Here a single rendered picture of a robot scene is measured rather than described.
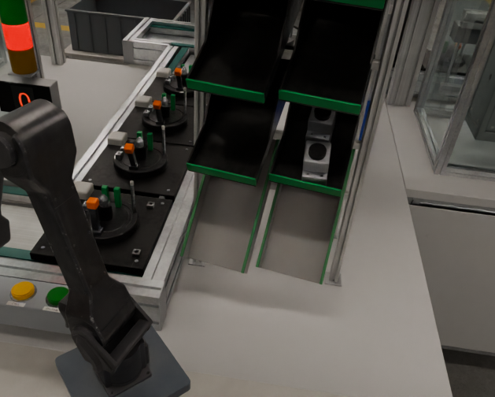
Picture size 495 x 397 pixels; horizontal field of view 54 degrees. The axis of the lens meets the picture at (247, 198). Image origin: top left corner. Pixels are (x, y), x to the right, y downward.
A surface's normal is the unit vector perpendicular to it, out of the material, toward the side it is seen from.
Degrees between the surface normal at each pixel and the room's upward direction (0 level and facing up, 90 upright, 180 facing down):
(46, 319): 90
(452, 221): 90
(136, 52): 90
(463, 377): 0
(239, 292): 0
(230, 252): 45
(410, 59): 90
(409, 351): 0
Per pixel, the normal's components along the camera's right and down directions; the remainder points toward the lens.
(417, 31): -0.13, 0.58
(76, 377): 0.07, -0.80
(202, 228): -0.16, -0.18
